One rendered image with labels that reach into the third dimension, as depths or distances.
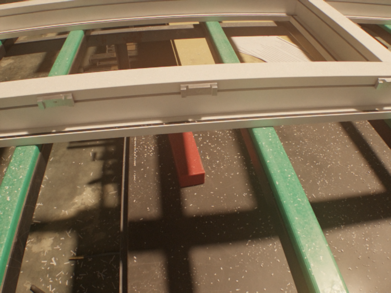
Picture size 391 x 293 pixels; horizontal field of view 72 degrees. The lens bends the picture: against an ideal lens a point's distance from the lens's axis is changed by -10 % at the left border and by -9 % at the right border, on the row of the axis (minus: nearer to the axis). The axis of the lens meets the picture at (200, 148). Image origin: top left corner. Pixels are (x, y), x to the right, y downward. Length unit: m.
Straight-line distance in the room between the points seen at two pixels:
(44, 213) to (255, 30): 1.20
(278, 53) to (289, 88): 0.74
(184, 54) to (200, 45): 0.10
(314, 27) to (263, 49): 0.46
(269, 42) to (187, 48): 0.34
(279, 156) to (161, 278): 0.33
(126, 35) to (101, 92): 0.47
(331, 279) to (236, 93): 0.26
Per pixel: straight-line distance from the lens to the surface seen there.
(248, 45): 1.21
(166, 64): 1.72
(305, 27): 0.78
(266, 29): 0.90
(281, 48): 1.22
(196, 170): 0.68
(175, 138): 0.75
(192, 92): 0.39
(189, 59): 1.09
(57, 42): 0.89
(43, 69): 2.70
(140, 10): 0.79
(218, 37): 0.69
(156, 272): 0.60
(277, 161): 0.39
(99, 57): 1.90
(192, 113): 0.42
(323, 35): 0.72
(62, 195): 1.55
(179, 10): 0.79
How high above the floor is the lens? 1.14
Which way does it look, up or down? 44 degrees down
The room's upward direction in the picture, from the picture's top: 1 degrees clockwise
